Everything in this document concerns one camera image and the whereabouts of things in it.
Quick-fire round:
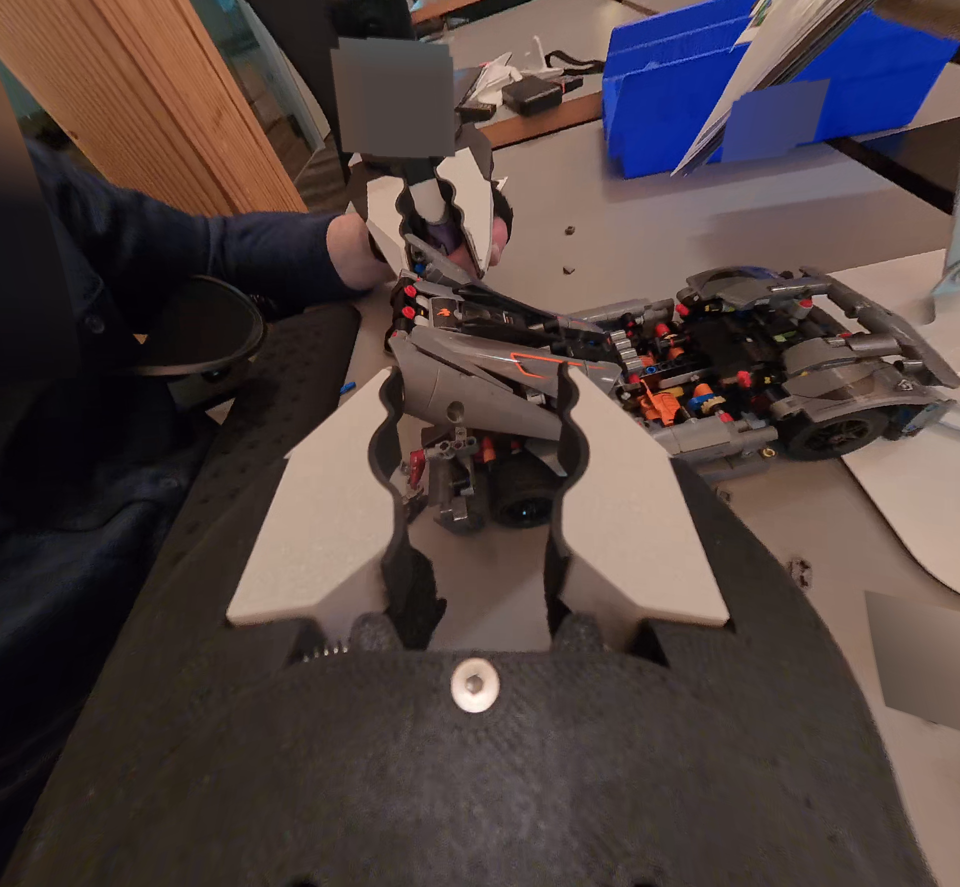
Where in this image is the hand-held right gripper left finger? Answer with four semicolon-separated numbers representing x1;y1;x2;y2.
225;367;444;652

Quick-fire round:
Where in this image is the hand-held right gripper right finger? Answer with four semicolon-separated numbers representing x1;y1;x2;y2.
541;364;732;653

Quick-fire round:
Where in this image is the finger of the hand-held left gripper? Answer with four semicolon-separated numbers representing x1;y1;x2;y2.
363;158;423;281
429;144;496;282

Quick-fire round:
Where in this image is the grey lego car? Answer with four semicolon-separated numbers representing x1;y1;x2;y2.
384;234;960;532

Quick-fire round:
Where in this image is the person's left hand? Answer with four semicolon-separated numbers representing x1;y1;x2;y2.
326;212;396;296

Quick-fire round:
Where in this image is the black rectangular case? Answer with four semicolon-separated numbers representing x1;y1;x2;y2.
500;74;566;117

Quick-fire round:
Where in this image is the blue plastic storage bin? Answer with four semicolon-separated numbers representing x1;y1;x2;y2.
603;0;960;179

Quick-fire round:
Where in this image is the black chair base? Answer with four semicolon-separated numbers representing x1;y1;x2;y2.
133;274;269;384

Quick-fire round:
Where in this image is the wooden slatted column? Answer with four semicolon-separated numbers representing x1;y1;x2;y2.
0;0;310;219

